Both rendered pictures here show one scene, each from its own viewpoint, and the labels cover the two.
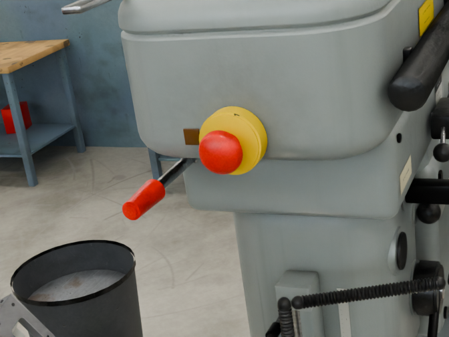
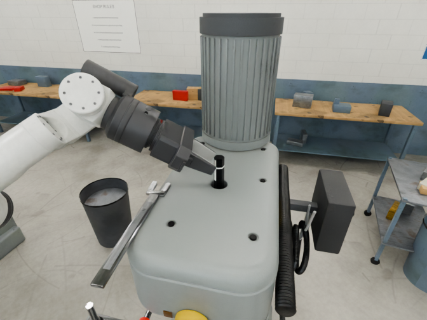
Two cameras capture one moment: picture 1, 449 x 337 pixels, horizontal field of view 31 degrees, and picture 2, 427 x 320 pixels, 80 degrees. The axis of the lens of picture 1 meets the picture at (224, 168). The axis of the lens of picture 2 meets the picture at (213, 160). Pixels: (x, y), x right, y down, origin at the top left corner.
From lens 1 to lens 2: 0.51 m
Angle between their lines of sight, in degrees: 15
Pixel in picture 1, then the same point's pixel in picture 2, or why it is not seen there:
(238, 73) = (197, 300)
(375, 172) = not seen: hidden behind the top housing
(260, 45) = (211, 294)
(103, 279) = (115, 192)
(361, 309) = not seen: outside the picture
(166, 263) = (138, 176)
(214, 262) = (156, 176)
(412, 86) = (289, 310)
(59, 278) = (98, 191)
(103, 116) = not seen: hidden behind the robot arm
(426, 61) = (291, 280)
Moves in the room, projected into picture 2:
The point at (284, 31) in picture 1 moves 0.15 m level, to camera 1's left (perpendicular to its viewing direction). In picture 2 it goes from (226, 291) to (121, 314)
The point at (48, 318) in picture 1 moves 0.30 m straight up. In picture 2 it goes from (94, 211) to (86, 185)
